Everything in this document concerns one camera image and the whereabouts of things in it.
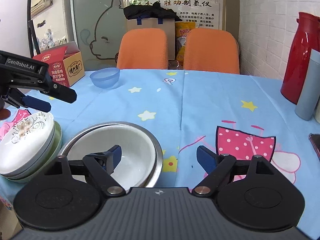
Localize white ceramic bowl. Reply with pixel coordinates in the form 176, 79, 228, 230
65, 124, 158, 193

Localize person's left hand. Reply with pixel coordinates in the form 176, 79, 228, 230
0, 108, 11, 120

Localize red cracker cardboard box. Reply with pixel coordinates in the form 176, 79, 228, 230
33, 41, 85, 87

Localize stainless steel bowl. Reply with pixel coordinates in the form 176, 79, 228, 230
58, 121, 164, 189

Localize blue plastic bowl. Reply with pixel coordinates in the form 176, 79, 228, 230
89, 67, 120, 88

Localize green plate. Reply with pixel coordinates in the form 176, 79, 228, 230
2, 121, 62, 183

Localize white floral dish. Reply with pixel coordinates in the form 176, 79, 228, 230
1, 112, 55, 177

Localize blue cartoon tablecloth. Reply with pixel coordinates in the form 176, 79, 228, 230
0, 68, 320, 238

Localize left orange chair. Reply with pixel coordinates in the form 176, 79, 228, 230
117, 28, 169, 70

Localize orange chair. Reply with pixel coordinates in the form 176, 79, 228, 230
183, 28, 240, 74
117, 28, 169, 70

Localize light blue tumbler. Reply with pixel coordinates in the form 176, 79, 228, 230
295, 49, 320, 120

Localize right orange chair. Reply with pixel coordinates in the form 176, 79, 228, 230
183, 28, 240, 74

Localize black cloth on bag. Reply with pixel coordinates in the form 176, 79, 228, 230
123, 2, 182, 21

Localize yellow snack bag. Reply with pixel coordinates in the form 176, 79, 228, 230
175, 21, 196, 65

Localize red thermos jug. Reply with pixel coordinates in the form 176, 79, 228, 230
280, 12, 319, 104

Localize wall air conditioner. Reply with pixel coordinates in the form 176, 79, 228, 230
30, 0, 53, 17

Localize brown paper bag blue handles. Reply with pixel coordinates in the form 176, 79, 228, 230
127, 18, 175, 61

